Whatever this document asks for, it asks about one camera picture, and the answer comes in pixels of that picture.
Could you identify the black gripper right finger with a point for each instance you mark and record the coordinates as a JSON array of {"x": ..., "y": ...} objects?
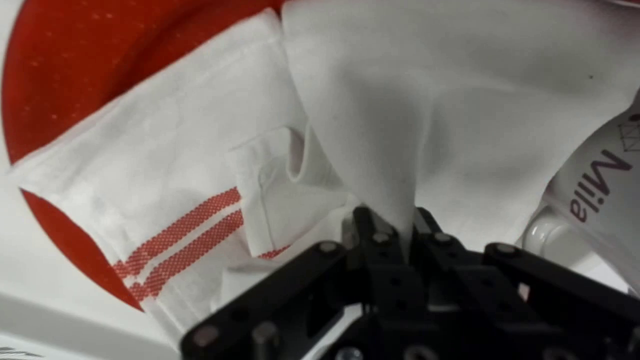
[{"x": 509, "y": 305}]

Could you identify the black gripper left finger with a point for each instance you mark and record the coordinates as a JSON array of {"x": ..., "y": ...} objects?
[{"x": 286, "y": 312}]

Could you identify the white cloth with red stripes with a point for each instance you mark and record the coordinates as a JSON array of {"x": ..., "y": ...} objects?
[{"x": 459, "y": 106}]

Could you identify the red plate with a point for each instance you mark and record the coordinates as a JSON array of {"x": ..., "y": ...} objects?
[{"x": 122, "y": 119}]

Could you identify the white mug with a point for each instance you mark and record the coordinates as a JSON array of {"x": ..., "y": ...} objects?
[{"x": 588, "y": 217}]

